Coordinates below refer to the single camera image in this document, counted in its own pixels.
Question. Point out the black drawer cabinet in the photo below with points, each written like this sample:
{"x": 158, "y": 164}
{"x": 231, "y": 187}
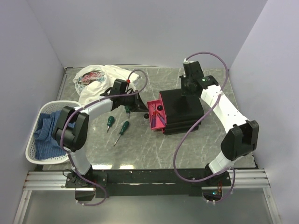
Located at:
{"x": 181, "y": 111}

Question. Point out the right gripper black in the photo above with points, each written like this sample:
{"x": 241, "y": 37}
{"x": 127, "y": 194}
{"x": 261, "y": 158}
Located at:
{"x": 184, "y": 93}

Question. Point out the small red screwdriver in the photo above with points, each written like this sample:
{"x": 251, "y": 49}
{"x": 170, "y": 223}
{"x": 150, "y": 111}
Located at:
{"x": 161, "y": 118}

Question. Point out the blue red screwdriver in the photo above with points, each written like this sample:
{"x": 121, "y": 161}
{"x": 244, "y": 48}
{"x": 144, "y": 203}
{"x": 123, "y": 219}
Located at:
{"x": 154, "y": 117}

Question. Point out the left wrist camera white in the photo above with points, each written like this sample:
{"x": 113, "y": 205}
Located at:
{"x": 134, "y": 84}

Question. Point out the aluminium rail frame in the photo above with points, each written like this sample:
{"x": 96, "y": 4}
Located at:
{"x": 55, "y": 180}

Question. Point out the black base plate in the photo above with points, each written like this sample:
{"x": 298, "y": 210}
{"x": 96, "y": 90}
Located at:
{"x": 147, "y": 182}

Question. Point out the green long screwdriver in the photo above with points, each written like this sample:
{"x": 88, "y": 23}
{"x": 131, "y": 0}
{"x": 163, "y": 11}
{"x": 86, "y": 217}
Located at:
{"x": 122, "y": 131}

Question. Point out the white floral t-shirt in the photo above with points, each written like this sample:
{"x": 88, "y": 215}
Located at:
{"x": 93, "y": 80}

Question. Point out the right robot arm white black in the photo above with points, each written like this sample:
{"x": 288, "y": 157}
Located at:
{"x": 241, "y": 133}

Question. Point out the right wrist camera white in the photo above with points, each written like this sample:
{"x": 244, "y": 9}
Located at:
{"x": 187, "y": 62}

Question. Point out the blue checked shirt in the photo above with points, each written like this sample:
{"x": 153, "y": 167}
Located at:
{"x": 46, "y": 146}

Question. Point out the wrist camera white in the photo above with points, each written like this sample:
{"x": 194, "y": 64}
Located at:
{"x": 187, "y": 62}
{"x": 134, "y": 84}

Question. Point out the white laundry basket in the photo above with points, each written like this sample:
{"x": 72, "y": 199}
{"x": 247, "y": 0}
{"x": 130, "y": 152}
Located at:
{"x": 31, "y": 147}

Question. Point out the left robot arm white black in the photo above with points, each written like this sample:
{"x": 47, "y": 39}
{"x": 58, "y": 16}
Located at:
{"x": 71, "y": 127}

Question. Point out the green stubby screwdriver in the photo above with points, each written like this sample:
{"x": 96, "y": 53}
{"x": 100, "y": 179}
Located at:
{"x": 110, "y": 122}

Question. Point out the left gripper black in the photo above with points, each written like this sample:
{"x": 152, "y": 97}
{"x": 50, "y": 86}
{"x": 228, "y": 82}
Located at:
{"x": 138, "y": 106}

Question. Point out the green screwdriver upper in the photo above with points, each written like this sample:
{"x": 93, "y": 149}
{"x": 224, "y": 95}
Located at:
{"x": 127, "y": 109}

